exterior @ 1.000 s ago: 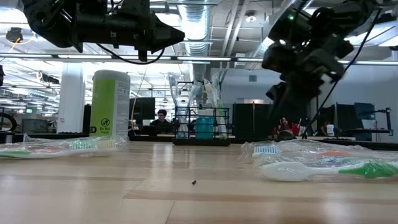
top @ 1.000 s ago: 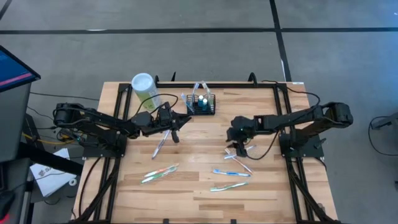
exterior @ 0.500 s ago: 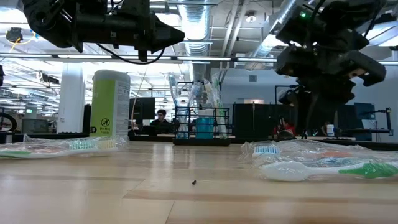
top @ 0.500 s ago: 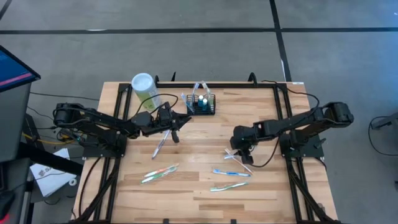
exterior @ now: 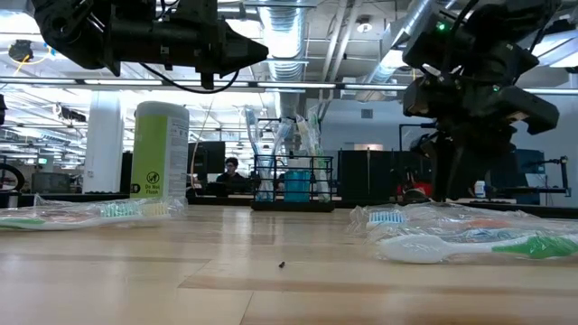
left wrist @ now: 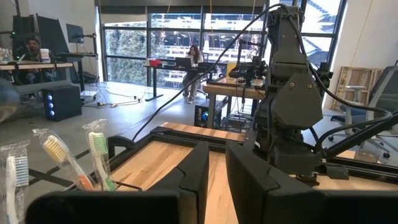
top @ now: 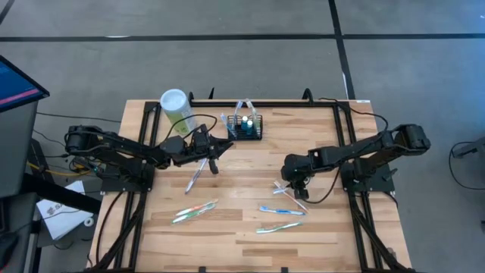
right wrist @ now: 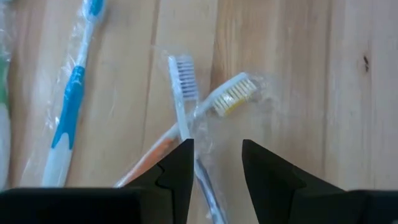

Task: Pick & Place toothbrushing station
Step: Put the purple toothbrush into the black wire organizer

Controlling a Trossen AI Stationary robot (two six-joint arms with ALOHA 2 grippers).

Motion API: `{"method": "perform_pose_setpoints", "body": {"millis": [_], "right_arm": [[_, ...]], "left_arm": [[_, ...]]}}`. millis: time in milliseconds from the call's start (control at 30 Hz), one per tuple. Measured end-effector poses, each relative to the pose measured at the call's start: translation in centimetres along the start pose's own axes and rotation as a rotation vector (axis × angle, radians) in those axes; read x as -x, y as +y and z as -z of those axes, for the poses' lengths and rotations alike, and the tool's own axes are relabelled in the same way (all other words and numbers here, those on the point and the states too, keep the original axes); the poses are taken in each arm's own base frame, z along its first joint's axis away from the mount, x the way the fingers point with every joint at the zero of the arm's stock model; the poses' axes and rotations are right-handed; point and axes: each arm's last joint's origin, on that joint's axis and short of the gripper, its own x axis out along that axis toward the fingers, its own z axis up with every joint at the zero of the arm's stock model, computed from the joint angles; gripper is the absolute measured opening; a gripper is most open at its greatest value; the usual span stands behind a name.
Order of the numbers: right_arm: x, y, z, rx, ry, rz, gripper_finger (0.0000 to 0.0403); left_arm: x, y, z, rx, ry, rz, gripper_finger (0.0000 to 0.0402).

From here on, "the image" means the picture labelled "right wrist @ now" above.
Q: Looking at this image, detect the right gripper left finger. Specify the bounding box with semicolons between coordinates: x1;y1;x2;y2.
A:
0;138;195;224

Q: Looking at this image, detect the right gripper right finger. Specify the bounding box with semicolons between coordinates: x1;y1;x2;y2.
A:
241;139;398;224

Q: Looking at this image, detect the blue toothbrush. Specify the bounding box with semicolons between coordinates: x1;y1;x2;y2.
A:
40;0;106;188

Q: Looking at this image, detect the orange toothbrush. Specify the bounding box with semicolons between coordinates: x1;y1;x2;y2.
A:
113;72;259;189

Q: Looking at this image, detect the grey toothbrush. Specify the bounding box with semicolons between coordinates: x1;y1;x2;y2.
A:
167;55;229;224

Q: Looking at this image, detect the green toothbrush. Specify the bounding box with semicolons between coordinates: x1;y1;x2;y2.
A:
0;57;12;190

